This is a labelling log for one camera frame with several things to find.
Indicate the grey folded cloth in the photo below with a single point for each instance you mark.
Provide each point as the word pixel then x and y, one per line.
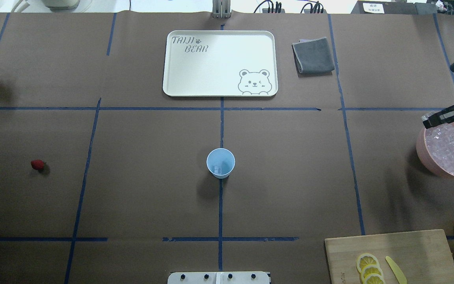
pixel 313 56

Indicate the bamboo cutting board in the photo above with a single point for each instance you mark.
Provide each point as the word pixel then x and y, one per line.
pixel 423 256

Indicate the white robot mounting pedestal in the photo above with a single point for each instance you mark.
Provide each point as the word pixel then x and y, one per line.
pixel 220 277

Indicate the yellow plastic knife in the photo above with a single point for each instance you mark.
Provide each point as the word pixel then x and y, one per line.
pixel 397 271

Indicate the aluminium frame post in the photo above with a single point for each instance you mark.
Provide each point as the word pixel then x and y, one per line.
pixel 221 9

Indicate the light blue plastic cup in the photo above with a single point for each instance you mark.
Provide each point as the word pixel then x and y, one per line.
pixel 221 157

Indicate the red strawberry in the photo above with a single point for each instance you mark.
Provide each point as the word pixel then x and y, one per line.
pixel 38 165

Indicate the pink bowl of ice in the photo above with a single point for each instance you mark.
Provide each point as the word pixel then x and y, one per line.
pixel 425 157

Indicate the black box with label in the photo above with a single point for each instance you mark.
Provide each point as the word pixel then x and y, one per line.
pixel 393 8

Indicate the cream bear serving tray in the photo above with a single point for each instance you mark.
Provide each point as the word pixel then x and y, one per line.
pixel 220 63

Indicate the lemon slice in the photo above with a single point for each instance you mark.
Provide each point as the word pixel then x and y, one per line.
pixel 366 259
pixel 374 278
pixel 371 269

